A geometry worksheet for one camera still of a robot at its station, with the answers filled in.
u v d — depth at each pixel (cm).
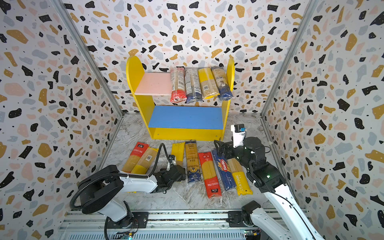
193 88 73
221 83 76
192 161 92
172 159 81
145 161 92
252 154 46
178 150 97
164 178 68
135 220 73
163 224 73
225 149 58
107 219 60
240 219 75
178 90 71
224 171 87
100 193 44
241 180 85
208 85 75
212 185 83
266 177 45
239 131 56
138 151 97
